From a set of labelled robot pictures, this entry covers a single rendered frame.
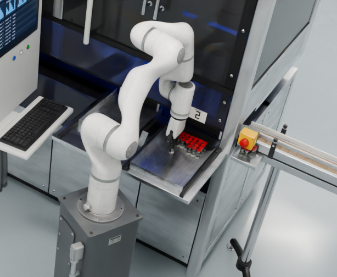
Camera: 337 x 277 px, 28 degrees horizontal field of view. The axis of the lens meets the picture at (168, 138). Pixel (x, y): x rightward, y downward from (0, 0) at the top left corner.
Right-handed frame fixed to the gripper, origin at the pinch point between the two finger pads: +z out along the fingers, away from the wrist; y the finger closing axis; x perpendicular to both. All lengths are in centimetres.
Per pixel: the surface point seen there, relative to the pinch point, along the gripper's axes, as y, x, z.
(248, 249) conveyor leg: -31, 42, 69
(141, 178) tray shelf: 24.0, -2.0, 6.1
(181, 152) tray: -3.0, 3.7, 5.9
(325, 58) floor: -308, 6, 94
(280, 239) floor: -75, 51, 94
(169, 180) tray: 21.2, 10.0, 2.6
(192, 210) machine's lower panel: -16, 12, 47
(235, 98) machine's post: -15.9, 18.0, -24.4
